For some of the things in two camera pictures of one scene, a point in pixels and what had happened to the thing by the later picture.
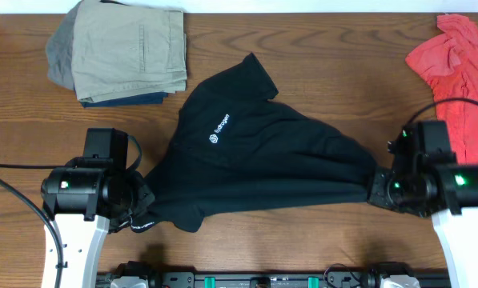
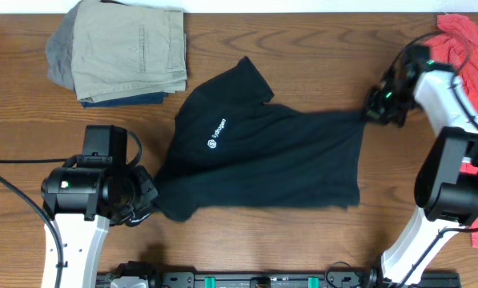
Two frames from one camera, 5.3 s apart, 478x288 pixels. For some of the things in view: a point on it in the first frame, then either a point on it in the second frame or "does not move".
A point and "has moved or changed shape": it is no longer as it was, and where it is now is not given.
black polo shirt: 236,148 has moved or changed shape
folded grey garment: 59,51 does not move
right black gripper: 379,187 to 381,108
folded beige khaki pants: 120,50 does not move
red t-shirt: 459,64 does not move
